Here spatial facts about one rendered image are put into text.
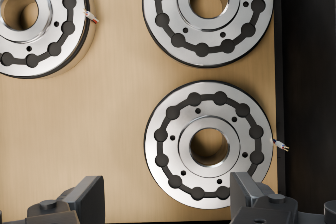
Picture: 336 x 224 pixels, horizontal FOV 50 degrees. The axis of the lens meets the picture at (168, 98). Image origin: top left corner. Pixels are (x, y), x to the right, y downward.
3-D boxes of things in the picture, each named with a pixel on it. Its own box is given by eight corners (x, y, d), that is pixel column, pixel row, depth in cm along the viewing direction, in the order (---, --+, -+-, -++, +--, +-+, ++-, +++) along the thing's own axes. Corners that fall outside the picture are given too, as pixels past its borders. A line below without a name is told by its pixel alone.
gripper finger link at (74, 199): (80, 201, 12) (103, 173, 16) (60, 202, 12) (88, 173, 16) (83, 267, 12) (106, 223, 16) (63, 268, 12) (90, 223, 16)
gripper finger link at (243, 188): (248, 264, 12) (230, 220, 15) (268, 264, 12) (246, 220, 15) (246, 197, 12) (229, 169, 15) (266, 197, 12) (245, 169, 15)
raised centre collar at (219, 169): (241, 176, 28) (242, 178, 28) (178, 178, 28) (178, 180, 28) (239, 114, 28) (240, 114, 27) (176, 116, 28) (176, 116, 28)
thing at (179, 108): (273, 205, 29) (275, 208, 28) (147, 209, 29) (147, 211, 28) (270, 79, 28) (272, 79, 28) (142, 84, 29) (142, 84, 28)
